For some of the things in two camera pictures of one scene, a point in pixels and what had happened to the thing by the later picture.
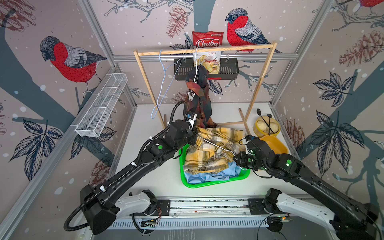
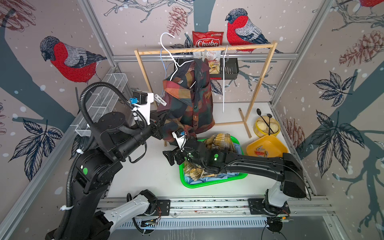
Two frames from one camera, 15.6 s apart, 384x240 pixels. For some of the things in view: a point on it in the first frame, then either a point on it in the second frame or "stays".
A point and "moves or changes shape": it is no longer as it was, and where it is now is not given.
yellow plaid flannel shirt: x=213 y=150 moves or changes shape
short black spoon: x=269 y=115 stays
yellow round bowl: x=265 y=126 stays
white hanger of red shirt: x=197 y=70 -> x=177 y=65
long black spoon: x=259 y=112 stays
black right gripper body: x=253 y=164 -> x=181 y=158
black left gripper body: x=190 y=138 -> x=155 y=129
